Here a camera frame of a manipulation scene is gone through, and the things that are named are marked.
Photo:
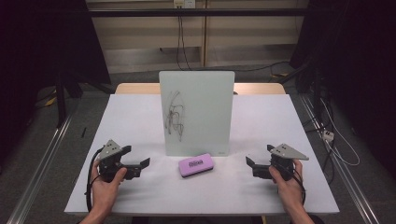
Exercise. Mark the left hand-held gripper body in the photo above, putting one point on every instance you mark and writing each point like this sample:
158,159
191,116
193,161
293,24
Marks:
109,151

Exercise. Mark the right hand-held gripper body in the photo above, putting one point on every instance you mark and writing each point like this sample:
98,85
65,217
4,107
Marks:
285,154

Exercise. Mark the purple whiteboard eraser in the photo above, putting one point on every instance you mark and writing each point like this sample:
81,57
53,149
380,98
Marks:
196,165

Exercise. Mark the glass whiteboard with black scribble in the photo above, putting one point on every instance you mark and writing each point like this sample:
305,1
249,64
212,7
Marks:
202,115

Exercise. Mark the person's right hand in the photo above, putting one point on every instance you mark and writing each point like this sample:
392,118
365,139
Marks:
291,191

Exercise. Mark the person's left hand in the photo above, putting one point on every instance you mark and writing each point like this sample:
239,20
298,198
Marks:
104,194

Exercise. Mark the black pen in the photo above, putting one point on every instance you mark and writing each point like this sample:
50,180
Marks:
83,132

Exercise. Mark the white power strip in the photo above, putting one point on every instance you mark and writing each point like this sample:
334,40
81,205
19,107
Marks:
328,135

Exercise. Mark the wooden table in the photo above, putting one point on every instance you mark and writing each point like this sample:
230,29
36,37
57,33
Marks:
137,88

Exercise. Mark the black metal stand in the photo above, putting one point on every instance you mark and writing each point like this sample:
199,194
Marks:
61,99

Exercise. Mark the black curtain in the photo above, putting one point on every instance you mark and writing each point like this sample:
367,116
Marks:
358,62
40,40

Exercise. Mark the black horizontal bar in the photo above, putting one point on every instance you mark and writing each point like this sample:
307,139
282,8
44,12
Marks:
199,12

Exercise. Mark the aluminium floor rail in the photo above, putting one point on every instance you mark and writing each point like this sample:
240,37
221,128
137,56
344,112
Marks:
37,174
342,174

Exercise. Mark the wooden vertical post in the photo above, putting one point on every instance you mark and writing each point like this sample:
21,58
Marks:
204,37

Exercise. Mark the white wall socket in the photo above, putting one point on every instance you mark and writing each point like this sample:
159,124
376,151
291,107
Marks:
184,3

